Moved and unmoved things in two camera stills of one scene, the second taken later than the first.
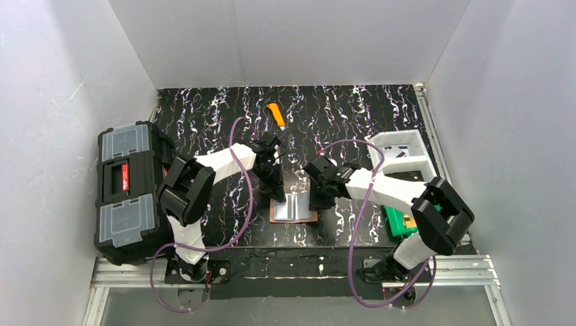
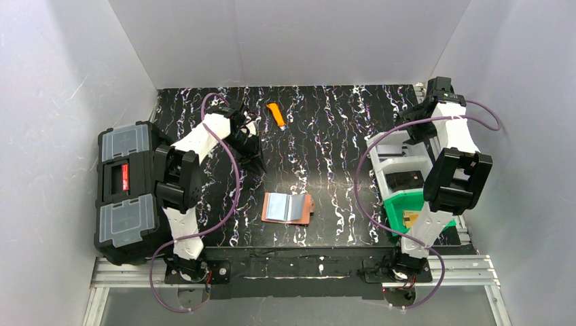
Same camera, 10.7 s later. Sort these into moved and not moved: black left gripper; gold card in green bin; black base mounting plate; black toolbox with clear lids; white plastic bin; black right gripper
Moved: black left gripper; black right gripper
Not moved: black base mounting plate; white plastic bin; gold card in green bin; black toolbox with clear lids
